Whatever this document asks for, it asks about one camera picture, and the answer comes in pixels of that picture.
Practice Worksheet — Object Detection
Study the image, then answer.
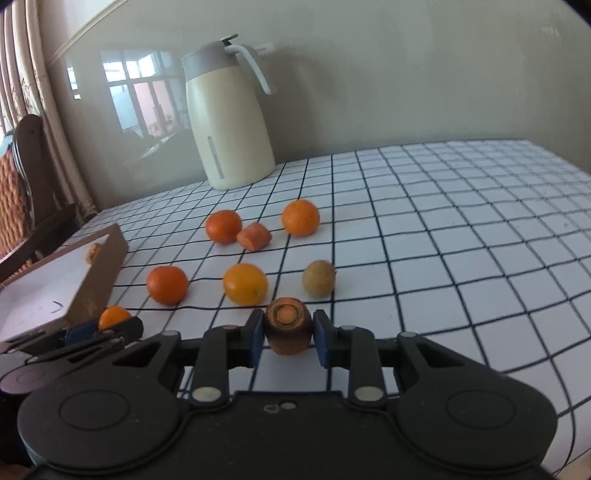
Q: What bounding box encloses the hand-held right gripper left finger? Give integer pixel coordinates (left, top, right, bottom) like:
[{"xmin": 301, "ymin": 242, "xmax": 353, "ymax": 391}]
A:
[{"xmin": 113, "ymin": 309, "xmax": 266, "ymax": 408}]

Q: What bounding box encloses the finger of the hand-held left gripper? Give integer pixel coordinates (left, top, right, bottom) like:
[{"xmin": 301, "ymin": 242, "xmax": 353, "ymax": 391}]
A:
[
  {"xmin": 0, "ymin": 323, "xmax": 99, "ymax": 356},
  {"xmin": 25, "ymin": 318, "xmax": 145, "ymax": 368}
]

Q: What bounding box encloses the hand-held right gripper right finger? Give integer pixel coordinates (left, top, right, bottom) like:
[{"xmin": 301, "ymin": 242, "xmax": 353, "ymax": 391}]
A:
[{"xmin": 313, "ymin": 310, "xmax": 467, "ymax": 409}]

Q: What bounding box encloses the small orange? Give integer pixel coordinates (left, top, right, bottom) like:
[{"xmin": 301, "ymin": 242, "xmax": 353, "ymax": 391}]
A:
[{"xmin": 98, "ymin": 305, "xmax": 133, "ymax": 330}]

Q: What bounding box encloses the carrot chunk with dark skin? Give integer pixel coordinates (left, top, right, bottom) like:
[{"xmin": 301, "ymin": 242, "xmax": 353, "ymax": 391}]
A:
[{"xmin": 264, "ymin": 298, "xmax": 315, "ymax": 356}]

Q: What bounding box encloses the yellowish orange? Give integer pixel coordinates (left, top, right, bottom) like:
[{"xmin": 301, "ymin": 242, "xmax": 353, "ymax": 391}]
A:
[{"xmin": 223, "ymin": 263, "xmax": 269, "ymax": 306}]

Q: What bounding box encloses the cardboard box with white inside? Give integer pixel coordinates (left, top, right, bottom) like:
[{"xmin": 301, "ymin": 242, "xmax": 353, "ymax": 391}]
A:
[{"xmin": 0, "ymin": 224, "xmax": 129, "ymax": 344}]

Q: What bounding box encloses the dimpled orange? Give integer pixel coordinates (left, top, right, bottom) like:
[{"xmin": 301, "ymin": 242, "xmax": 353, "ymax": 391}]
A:
[{"xmin": 281, "ymin": 199, "xmax": 321, "ymax": 238}]

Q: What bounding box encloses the brown kiwi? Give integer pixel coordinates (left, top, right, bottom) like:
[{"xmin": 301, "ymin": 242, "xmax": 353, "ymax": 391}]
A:
[{"xmin": 302, "ymin": 260, "xmax": 337, "ymax": 298}]

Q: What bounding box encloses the peeled carrot piece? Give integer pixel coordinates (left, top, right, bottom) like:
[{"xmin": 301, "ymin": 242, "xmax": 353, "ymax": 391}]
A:
[{"xmin": 236, "ymin": 223, "xmax": 272, "ymax": 252}]

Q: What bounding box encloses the wooden chair with woven cushion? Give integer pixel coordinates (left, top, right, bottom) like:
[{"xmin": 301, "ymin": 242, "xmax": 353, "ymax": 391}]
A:
[{"xmin": 0, "ymin": 114, "xmax": 81, "ymax": 282}]

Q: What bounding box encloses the white checked tablecloth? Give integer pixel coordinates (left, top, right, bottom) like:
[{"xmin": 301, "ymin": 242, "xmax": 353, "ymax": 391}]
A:
[{"xmin": 60, "ymin": 138, "xmax": 591, "ymax": 476}]

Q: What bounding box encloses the cream thermos jug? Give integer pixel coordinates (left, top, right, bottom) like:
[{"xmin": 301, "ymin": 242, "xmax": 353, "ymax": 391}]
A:
[{"xmin": 181, "ymin": 33, "xmax": 278, "ymax": 191}]

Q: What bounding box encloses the beige curtain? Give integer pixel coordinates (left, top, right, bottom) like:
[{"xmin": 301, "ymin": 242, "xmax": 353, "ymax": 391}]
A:
[{"xmin": 0, "ymin": 0, "xmax": 100, "ymax": 222}]

